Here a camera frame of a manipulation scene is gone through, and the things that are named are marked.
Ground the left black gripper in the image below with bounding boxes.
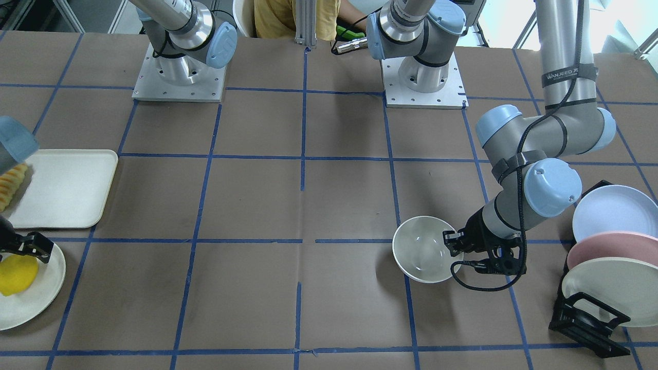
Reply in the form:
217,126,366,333
443,208,526,274

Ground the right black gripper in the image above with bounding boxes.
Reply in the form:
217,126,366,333
1,216,54,264

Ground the yellow lemon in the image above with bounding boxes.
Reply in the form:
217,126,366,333
1,254,39,297

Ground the white ceramic bowl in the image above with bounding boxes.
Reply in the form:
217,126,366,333
392,216,464,284

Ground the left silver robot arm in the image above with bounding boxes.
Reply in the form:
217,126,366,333
366,1,616,275

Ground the cream rectangular tray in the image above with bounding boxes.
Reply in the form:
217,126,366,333
2,149,118,229

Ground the sliced yellow fruit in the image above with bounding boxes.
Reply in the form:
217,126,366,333
1,162,28,212

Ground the cream round plate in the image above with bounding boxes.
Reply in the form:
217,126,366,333
1,244,66,331

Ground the black dish rack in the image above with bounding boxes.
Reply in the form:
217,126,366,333
549,180,632,359

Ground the lavender plate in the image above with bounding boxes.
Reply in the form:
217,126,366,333
572,184,657,241

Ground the cream plate in rack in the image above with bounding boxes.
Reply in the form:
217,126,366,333
561,257,657,327

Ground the pink plate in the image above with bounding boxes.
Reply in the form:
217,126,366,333
566,230,657,269

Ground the person in yellow shirt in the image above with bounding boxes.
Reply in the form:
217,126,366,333
254,1,366,41

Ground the white chair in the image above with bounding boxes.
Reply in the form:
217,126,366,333
232,0,257,38

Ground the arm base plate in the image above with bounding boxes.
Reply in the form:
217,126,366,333
380,53,469,109
132,45,227,103

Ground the green handled tool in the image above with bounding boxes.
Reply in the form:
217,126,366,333
336,25,366,42

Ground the aluminium frame post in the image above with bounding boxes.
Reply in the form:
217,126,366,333
295,0,317,49

